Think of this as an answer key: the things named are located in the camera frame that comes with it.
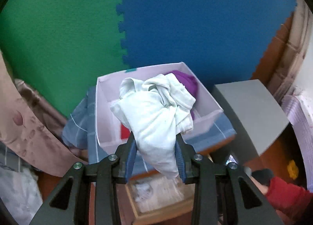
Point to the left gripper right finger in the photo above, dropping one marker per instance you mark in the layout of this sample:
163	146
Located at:
223	193

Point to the wooden nightstand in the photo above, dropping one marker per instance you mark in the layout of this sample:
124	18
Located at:
203	152

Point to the white patterned bedding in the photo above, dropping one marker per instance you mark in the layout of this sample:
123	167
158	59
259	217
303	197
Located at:
20	193

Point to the purple underwear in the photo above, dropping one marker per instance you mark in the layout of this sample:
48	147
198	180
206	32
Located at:
187	85

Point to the blue checked cloth cover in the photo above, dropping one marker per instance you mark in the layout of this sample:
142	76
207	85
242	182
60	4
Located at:
79	130

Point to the red underwear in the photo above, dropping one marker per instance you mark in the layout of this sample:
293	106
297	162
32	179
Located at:
125	133

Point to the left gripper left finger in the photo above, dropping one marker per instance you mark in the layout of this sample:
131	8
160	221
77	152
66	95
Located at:
69	202

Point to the right red sleeve forearm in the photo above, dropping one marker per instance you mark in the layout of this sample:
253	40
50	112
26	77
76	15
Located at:
294	201

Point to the brown satin curtain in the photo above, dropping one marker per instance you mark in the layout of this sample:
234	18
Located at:
52	119

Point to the person right hand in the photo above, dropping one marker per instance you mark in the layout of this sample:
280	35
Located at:
261	178

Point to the green foam mat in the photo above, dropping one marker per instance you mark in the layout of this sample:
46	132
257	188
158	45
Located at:
60	47

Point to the pink floral curtain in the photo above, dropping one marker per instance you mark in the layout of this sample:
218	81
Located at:
23	133

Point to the white XINCCI shoe box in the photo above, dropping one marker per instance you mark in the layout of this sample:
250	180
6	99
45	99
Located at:
108	127

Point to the brown wooden door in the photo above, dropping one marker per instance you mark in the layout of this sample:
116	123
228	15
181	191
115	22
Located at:
272	55

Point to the blue foam mat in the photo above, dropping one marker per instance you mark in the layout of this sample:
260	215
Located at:
219	40

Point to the grey foam cube stool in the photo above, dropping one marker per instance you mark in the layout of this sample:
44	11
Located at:
254	114

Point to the white pink floral underwear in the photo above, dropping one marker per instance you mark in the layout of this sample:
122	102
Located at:
143	191

